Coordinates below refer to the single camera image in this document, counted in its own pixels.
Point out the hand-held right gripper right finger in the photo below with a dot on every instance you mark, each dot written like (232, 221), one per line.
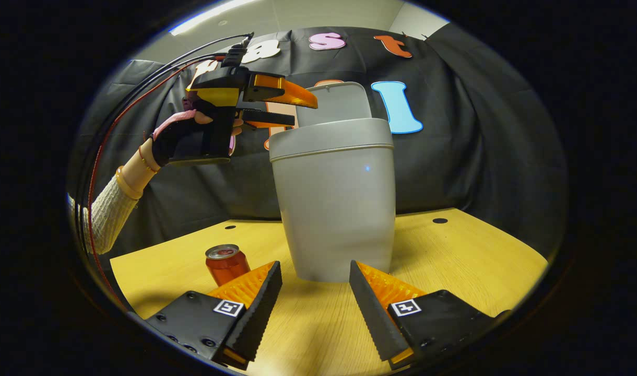
(373, 313)

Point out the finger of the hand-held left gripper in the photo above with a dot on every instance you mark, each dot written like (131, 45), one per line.
(269, 117)
(282, 91)

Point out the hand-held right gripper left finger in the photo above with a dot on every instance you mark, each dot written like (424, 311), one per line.
(258, 313)

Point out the red pop can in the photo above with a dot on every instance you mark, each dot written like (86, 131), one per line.
(226, 269)

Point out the grey desktop garbage bin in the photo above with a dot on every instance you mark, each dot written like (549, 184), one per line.
(339, 209)

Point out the wooden desktop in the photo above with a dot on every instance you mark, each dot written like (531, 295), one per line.
(318, 324)

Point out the ceiling light strip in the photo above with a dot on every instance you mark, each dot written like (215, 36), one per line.
(209, 15)

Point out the black backdrop cloth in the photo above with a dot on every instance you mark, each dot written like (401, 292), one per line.
(454, 156)

